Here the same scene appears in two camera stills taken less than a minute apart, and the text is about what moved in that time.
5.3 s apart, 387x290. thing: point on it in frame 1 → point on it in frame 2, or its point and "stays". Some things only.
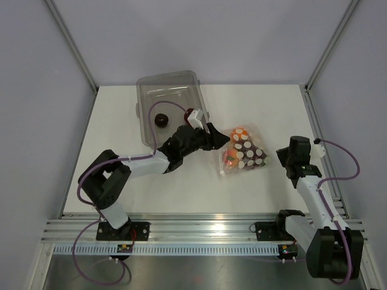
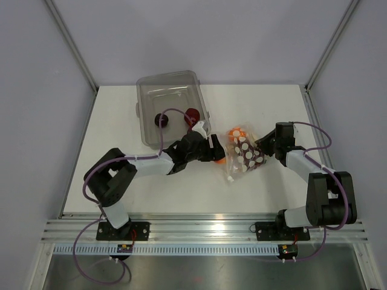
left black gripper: [213, 140] → [218, 152]
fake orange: [238, 134] stays
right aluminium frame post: [351, 8] stays
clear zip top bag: [245, 151] stays
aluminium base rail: [176, 227] stays
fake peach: [231, 158] → [223, 161]
